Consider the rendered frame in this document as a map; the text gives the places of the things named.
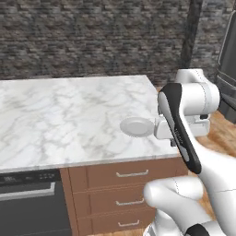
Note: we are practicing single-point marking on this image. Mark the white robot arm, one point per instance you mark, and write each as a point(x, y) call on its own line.
point(215, 172)

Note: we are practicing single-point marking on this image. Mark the white round plate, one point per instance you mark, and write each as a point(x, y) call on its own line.
point(136, 126)

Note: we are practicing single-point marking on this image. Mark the black oven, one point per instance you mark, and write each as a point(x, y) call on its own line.
point(30, 212)

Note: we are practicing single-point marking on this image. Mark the brown wooden drawer front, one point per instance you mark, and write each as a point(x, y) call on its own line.
point(98, 202)
point(101, 223)
point(98, 176)

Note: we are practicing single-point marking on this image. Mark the dark steel fridge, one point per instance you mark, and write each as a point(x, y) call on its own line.
point(228, 67)

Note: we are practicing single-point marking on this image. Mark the brown wooden cabinet frame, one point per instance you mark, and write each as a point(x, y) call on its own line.
point(67, 199)

